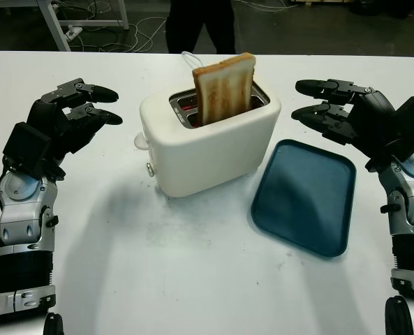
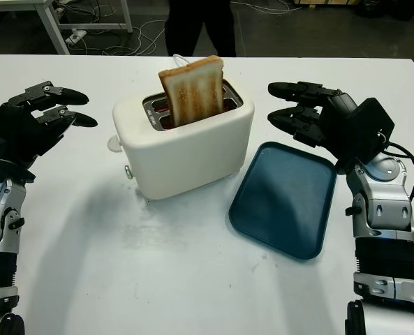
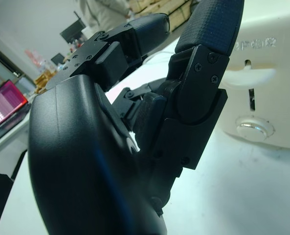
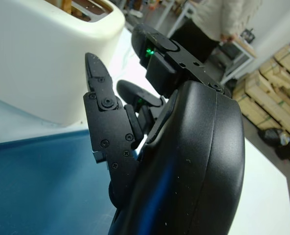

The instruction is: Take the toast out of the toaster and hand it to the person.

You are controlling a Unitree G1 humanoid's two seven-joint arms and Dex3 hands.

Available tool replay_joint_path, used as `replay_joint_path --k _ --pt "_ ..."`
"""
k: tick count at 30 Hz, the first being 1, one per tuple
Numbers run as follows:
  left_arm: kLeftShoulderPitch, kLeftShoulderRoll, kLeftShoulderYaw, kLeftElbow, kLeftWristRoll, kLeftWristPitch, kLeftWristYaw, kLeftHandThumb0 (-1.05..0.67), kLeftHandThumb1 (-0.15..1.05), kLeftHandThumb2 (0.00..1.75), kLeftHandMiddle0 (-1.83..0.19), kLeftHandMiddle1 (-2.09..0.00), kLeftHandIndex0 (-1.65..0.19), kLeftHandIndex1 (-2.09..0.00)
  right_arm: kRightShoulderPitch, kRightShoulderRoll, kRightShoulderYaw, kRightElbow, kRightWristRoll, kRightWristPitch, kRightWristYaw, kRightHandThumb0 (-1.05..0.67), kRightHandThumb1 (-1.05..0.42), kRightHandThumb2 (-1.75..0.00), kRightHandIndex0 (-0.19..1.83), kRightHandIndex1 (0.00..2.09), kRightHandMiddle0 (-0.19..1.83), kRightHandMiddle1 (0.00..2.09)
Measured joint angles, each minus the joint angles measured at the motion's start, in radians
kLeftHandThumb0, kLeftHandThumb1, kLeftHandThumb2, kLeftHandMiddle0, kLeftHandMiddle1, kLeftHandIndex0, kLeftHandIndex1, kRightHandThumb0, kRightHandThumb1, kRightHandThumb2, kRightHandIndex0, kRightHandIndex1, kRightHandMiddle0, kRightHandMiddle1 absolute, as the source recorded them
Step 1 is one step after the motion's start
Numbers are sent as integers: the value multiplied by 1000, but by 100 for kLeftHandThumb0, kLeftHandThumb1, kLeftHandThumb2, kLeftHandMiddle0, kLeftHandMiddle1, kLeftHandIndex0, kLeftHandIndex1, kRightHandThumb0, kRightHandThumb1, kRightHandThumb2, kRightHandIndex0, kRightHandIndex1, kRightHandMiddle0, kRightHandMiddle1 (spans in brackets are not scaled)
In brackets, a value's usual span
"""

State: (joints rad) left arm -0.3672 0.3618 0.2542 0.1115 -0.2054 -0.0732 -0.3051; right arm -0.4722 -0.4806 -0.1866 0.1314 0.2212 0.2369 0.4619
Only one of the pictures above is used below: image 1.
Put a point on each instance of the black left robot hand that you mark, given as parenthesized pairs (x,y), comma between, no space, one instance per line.
(47,118)

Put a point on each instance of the person in white sweater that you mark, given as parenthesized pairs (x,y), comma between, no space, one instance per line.
(199,24)

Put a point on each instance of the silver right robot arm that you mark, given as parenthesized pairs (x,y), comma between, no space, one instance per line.
(409,209)

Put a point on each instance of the white two-slot toaster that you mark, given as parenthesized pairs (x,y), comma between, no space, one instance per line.
(206,157)

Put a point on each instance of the teal plastic tray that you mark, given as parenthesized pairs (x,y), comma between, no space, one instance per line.
(304,199)

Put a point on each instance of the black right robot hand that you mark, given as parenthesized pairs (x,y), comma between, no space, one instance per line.
(367,117)

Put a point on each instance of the white power strip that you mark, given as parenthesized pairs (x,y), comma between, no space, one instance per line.
(72,32)

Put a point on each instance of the toast slice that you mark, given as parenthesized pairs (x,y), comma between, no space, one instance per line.
(224,90)

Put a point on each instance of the white frame desk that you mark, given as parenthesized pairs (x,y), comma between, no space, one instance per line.
(58,24)

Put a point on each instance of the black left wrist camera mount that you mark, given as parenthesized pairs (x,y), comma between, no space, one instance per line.
(27,146)

